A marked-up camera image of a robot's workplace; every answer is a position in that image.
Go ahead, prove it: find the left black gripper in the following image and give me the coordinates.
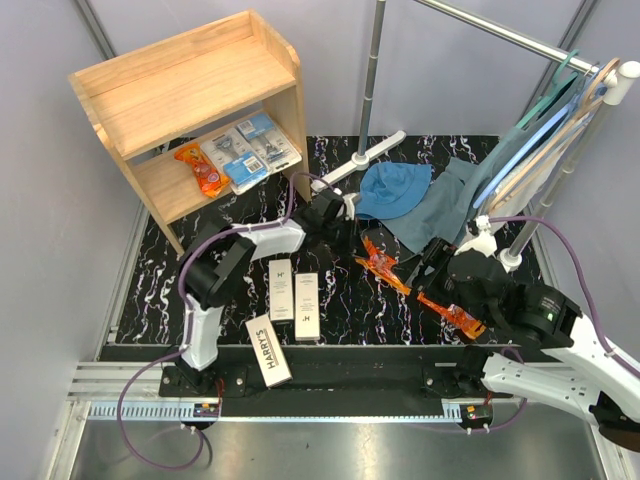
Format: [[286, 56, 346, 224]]
[[320, 215, 368, 260]]

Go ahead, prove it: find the orange BIC razor pack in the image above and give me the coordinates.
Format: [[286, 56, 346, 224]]
[[355, 236, 411, 295], [173, 142, 231, 198], [417, 293, 486, 340]]

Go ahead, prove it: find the blue Gillette razor pack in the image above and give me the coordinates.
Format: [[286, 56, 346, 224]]
[[200, 128, 269, 195]]

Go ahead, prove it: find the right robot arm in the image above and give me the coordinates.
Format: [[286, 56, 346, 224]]
[[409, 238, 639, 451]]

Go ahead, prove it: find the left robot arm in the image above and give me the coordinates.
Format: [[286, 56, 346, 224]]
[[175, 189, 360, 396]]

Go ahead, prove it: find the wooden two-tier shelf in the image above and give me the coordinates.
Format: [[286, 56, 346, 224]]
[[69, 10, 307, 253]]

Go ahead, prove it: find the white H box right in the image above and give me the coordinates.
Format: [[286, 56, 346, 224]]
[[294, 273, 320, 341]]

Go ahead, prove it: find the white h box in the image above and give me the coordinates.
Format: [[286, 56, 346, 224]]
[[269, 259, 294, 322], [294, 273, 320, 341]]

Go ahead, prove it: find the white H box left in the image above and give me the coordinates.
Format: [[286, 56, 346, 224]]
[[269, 259, 294, 322]]

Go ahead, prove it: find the blue bucket hat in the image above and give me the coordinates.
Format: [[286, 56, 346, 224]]
[[355, 162, 432, 220]]

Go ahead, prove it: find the grey-blue garment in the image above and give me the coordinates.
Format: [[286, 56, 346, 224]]
[[383, 127, 532, 253]]

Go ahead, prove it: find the blue razor blister pack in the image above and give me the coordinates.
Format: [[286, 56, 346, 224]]
[[235, 113, 302, 174]]

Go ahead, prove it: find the wooden hanger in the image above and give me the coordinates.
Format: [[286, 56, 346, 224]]
[[478, 58, 620, 217]]

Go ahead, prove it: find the white Harry's box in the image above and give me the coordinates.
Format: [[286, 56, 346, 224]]
[[245, 315, 292, 388]]

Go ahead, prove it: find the teal hanger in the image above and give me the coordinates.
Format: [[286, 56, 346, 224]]
[[516, 49, 579, 130]]

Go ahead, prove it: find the blue hanger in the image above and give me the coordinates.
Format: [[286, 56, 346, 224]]
[[473, 76, 595, 211]]

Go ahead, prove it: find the metal clothes rack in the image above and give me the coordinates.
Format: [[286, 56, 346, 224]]
[[309, 0, 640, 311]]

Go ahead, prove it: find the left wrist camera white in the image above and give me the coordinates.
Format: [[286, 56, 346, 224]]
[[342, 193, 360, 221]]

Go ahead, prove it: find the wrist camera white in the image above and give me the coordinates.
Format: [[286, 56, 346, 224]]
[[455, 215, 497, 258], [342, 193, 360, 221]]

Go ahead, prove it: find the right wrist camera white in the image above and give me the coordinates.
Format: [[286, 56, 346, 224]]
[[455, 215, 497, 258]]

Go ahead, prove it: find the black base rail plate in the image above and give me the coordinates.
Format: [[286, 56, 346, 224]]
[[115, 345, 501, 423]]

